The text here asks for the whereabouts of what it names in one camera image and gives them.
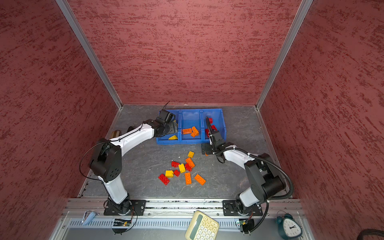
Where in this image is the red lego long bottom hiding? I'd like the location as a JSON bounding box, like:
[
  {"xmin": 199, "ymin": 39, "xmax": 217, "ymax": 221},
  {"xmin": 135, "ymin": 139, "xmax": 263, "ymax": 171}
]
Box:
[{"xmin": 159, "ymin": 174, "xmax": 170, "ymax": 185}]

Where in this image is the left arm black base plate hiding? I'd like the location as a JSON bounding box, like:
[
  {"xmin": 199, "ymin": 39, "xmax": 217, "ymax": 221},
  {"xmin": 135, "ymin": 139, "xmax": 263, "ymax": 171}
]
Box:
[{"xmin": 104, "ymin": 198, "xmax": 147, "ymax": 216}]

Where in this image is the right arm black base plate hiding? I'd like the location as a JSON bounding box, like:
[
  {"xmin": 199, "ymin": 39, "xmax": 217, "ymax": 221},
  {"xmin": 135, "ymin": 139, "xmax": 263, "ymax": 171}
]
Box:
[{"xmin": 222, "ymin": 200, "xmax": 263, "ymax": 217}]

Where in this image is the red lego small bottom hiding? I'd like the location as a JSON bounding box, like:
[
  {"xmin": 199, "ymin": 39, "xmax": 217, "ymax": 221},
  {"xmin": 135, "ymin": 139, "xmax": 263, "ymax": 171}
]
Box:
[{"xmin": 174, "ymin": 170, "xmax": 181, "ymax": 177}]

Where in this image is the dark green alarm clock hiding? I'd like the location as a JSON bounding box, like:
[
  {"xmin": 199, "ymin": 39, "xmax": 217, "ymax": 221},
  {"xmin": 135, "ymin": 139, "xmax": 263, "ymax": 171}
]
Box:
[{"xmin": 276, "ymin": 214, "xmax": 303, "ymax": 240}]

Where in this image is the black corrugated cable conduit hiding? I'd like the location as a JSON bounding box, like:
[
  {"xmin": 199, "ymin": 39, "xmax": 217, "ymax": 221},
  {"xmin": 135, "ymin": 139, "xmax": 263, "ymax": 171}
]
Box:
[{"xmin": 220, "ymin": 148, "xmax": 295, "ymax": 235}]

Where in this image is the plaid brown glasses case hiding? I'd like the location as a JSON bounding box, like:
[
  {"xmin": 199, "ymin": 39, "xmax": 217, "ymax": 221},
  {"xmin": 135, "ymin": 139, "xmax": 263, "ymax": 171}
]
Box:
[{"xmin": 109, "ymin": 130, "xmax": 122, "ymax": 139}]

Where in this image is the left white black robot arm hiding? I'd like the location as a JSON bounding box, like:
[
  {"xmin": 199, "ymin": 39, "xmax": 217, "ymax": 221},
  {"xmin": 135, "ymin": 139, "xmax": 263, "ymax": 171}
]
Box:
[{"xmin": 90, "ymin": 109, "xmax": 178, "ymax": 216}]

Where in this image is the blue three-compartment bin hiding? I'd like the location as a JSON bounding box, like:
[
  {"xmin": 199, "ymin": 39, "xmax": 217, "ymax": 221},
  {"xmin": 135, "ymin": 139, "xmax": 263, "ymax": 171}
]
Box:
[{"xmin": 156, "ymin": 109, "xmax": 227, "ymax": 145}]

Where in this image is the cream calculator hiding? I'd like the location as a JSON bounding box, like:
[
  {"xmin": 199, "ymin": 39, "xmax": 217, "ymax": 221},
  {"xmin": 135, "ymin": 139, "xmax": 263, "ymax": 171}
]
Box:
[{"xmin": 185, "ymin": 211, "xmax": 219, "ymax": 240}]

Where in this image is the yellow lego centre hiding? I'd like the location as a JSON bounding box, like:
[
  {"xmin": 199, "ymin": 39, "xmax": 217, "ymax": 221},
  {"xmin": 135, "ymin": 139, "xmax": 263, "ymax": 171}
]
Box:
[{"xmin": 178, "ymin": 164, "xmax": 186, "ymax": 173}]

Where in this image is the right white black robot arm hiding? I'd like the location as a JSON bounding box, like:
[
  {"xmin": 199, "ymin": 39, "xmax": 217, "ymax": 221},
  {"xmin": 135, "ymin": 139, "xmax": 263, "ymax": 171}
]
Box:
[{"xmin": 206, "ymin": 128, "xmax": 294, "ymax": 215}]

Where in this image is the yellow lego long slanted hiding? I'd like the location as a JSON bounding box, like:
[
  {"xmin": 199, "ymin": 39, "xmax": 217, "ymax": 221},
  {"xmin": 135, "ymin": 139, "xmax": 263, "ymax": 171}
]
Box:
[{"xmin": 168, "ymin": 135, "xmax": 178, "ymax": 141}]

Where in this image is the yellow lego lower middle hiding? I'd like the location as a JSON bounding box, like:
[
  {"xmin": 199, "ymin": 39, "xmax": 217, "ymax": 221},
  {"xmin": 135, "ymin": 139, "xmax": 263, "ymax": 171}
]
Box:
[{"xmin": 165, "ymin": 170, "xmax": 174, "ymax": 178}]

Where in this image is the small clear plastic piece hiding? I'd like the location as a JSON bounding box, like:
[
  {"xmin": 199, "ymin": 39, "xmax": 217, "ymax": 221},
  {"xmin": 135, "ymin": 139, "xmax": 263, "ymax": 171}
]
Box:
[{"xmin": 82, "ymin": 211, "xmax": 100, "ymax": 226}]

